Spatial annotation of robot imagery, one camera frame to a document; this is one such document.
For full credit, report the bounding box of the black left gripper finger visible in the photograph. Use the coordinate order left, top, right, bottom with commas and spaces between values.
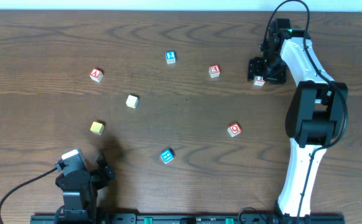
96, 152, 107, 169
100, 165, 115, 187

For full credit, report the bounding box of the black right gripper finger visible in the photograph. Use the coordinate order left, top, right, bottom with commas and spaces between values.
247, 57, 259, 81
258, 57, 266, 78

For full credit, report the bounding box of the red letter I block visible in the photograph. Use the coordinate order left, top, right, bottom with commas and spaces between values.
254, 76, 266, 86

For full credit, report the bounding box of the blue number 2 block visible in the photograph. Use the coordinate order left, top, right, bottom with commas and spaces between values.
165, 50, 176, 64

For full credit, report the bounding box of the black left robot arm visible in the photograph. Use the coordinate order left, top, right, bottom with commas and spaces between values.
54, 149, 115, 223

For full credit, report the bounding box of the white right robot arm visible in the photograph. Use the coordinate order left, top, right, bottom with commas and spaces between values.
247, 19, 348, 221

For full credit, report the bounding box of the yellow pineapple block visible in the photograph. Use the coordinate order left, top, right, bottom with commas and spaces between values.
90, 121, 105, 135

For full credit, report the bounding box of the red letter E block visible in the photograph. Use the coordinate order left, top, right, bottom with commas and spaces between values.
208, 65, 221, 78

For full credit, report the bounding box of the blue letter H block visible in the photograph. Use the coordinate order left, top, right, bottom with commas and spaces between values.
160, 149, 174, 164

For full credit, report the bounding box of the cream wooden block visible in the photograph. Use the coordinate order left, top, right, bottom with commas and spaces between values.
126, 95, 139, 109

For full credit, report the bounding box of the red letter Q block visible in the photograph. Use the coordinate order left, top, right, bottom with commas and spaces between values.
227, 123, 242, 138

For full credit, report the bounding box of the red letter A block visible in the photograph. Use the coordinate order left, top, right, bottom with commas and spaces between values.
90, 68, 104, 82

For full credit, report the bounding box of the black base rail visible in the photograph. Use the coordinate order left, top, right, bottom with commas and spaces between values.
30, 212, 346, 224

